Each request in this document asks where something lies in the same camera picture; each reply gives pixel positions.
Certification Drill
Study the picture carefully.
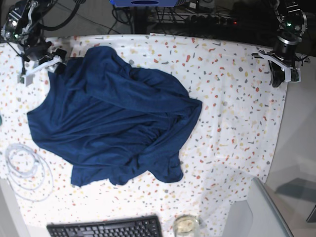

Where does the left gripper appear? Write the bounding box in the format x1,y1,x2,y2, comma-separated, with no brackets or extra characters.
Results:
251,50,310,88

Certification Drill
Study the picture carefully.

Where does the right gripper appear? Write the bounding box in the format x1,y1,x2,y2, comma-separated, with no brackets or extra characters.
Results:
17,48,67,86

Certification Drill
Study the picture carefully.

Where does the dark blue t-shirt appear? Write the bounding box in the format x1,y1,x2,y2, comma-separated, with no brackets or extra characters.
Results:
27,46,202,187

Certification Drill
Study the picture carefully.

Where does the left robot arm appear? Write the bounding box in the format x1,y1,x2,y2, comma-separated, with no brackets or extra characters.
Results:
252,0,308,88

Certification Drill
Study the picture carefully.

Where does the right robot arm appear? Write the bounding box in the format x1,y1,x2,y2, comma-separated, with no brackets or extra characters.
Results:
0,0,85,86

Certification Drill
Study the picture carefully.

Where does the terrazzo patterned tablecloth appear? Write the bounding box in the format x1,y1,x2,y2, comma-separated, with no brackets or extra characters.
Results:
0,35,287,236

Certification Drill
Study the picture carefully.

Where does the blue box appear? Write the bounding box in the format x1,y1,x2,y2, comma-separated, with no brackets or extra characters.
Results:
109,0,187,7

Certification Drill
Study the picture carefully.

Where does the black power strip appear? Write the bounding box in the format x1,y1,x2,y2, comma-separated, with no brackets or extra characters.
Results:
148,12,238,26

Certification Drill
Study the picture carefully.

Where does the glass jar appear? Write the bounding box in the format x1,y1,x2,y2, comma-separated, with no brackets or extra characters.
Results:
173,215,200,237

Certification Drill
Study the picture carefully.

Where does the black keyboard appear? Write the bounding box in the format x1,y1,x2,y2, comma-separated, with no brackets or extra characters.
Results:
46,215,162,237

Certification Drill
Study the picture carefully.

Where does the coiled white cable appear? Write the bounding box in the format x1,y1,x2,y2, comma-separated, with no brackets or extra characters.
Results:
4,143,55,203

